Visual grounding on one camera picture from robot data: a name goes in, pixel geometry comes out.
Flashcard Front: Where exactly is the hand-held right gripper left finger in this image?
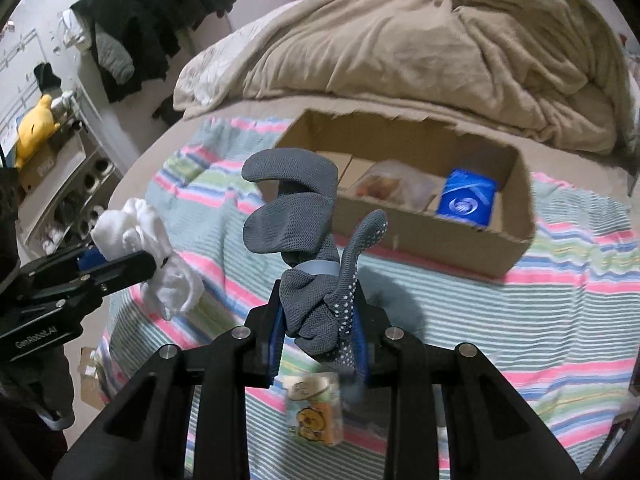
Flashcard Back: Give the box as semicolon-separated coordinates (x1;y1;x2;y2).
54;279;284;480

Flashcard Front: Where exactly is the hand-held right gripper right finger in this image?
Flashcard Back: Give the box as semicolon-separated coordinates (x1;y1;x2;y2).
350;285;583;480

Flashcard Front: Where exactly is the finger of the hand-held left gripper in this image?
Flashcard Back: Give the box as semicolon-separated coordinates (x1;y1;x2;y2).
20;243;108;276
75;251;157;295

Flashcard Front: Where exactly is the white sock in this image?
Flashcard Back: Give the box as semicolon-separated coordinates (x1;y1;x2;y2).
91;198;205;322

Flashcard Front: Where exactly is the grey dotted sock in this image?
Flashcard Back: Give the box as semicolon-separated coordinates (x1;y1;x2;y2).
241;148;390;382

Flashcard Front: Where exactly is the cardboard box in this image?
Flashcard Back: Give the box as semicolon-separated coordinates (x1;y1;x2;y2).
274;108;537;281

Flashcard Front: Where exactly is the cartoon print tissue pack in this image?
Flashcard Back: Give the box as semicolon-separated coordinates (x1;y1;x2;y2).
283;371;346;447

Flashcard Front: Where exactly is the cardboard carton with label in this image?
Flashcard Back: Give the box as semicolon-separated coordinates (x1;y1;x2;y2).
76;346;109;409

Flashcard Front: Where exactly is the white storage shelf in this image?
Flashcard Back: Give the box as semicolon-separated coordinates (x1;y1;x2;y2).
20;85;125;256

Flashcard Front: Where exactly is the striped blanket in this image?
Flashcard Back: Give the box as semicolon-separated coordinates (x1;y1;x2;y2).
98;116;636;480

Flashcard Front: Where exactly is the yellow plush toy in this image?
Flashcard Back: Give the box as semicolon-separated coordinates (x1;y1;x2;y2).
14;94;60;169

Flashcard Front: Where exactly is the clear bag of snacks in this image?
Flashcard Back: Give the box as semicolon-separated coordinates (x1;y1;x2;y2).
349;160;445;211

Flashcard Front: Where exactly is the blue packet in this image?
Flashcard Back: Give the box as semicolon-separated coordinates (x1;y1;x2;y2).
436;168;499;229

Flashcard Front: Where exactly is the grey cloth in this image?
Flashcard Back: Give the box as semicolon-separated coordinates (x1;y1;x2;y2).
94;25;136;84

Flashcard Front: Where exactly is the white patterned bed sheet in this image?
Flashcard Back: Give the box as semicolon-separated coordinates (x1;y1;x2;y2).
173;2;301;120

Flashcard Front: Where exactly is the black fluffy garment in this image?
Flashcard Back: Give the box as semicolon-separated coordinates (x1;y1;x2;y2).
70;0;237;106

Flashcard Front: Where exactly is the beige duvet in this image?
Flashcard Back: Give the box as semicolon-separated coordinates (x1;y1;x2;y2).
241;0;625;156

